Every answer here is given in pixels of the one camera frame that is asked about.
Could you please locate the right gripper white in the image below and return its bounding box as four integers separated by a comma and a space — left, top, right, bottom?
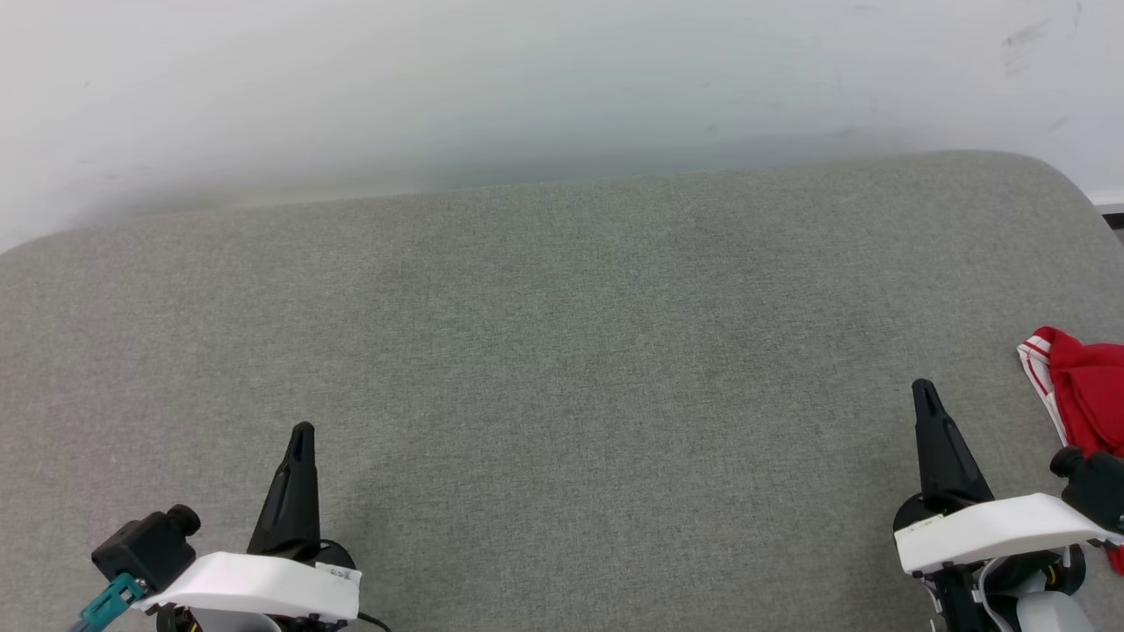
893, 378, 1124, 577

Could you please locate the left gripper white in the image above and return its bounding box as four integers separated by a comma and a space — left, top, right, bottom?
140, 422, 362, 623

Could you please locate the red and white jersey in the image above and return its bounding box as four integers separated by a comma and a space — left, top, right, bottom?
1016, 326, 1124, 577

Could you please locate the grey fabric sofa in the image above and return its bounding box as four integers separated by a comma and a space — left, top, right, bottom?
0, 149, 1124, 632

